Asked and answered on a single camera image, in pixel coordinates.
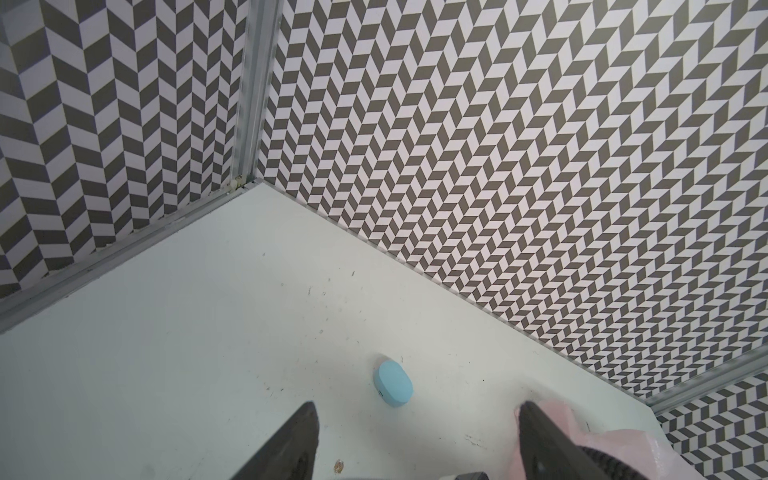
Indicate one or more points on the light blue oval case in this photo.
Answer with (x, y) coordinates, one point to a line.
(393, 383)

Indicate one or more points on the pink plastic bag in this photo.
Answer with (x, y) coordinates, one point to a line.
(652, 457)

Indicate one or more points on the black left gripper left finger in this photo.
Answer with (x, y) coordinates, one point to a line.
(290, 453)

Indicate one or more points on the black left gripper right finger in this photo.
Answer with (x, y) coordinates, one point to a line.
(547, 453)

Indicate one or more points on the aluminium corner post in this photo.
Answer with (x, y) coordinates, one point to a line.
(730, 372)
(262, 30)

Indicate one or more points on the aluminium corner post left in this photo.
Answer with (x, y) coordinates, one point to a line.
(262, 30)

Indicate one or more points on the aluminium corner post right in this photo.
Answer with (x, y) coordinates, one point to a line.
(730, 372)

